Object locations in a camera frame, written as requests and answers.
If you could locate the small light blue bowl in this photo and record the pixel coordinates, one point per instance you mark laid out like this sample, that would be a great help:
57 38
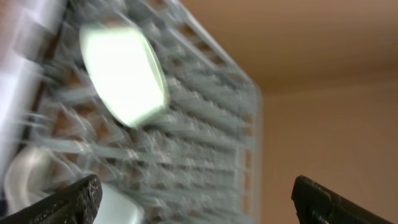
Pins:
117 208

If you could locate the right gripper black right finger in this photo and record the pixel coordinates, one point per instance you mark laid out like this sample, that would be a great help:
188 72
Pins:
316 204

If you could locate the white plastic spoon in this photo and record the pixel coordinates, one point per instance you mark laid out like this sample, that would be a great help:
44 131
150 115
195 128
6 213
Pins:
26 178

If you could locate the grey dishwasher rack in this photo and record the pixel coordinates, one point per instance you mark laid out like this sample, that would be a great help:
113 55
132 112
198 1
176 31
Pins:
190 164

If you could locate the green bowl with rice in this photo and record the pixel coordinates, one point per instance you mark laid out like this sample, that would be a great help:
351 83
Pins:
125 72

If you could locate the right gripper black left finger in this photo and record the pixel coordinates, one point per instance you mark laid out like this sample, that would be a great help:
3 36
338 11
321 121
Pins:
78 203

